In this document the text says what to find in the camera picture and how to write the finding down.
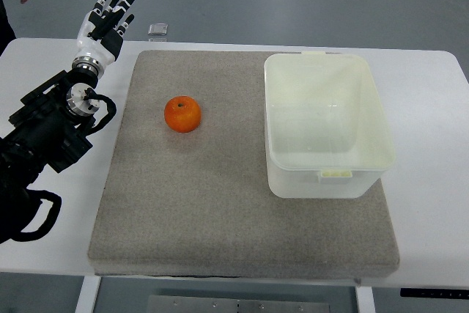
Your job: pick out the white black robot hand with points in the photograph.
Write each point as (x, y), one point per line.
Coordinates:
(100, 37)

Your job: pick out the white table leg right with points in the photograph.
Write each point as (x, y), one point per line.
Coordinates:
(365, 300)

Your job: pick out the white table leg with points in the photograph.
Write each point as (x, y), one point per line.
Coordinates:
(365, 300)
(88, 294)

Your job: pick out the grey felt mat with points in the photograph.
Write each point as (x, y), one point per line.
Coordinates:
(199, 203)

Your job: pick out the translucent white plastic box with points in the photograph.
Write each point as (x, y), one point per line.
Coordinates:
(326, 134)

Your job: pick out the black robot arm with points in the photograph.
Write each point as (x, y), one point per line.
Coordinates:
(51, 129)

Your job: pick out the white table leg left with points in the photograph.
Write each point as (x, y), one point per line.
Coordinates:
(88, 294)

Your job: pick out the black table control panel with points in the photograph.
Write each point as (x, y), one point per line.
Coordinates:
(434, 293)

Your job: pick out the small clear plastic object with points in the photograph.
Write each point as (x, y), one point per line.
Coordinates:
(158, 29)

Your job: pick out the orange fruit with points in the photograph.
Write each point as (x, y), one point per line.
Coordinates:
(182, 114)

